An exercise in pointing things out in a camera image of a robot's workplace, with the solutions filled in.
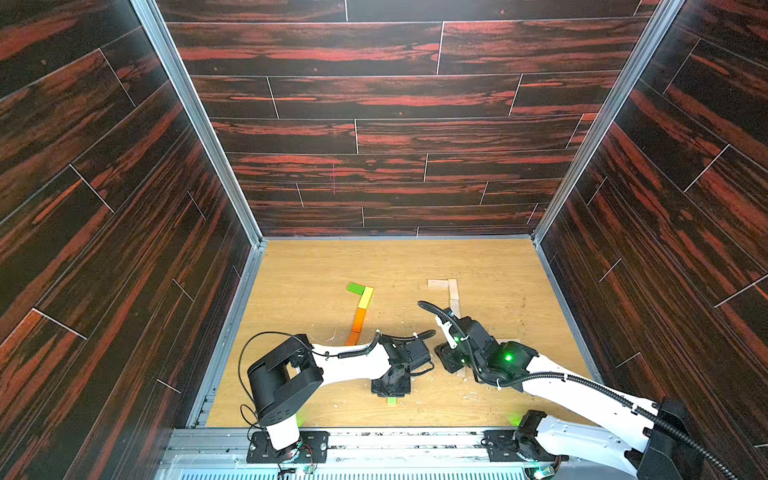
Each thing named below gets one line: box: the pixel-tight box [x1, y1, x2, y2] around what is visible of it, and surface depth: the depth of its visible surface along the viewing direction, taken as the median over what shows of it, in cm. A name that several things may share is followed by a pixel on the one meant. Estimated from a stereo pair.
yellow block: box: [358, 286, 375, 310], surface depth 103 cm
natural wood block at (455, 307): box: [450, 299, 461, 319], surface depth 101 cm
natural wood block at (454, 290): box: [448, 279, 459, 300], surface depth 106 cm
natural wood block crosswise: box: [427, 279, 449, 289], surface depth 107 cm
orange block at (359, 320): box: [352, 308, 367, 333], surface depth 98 cm
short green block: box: [347, 282, 366, 295], surface depth 107 cm
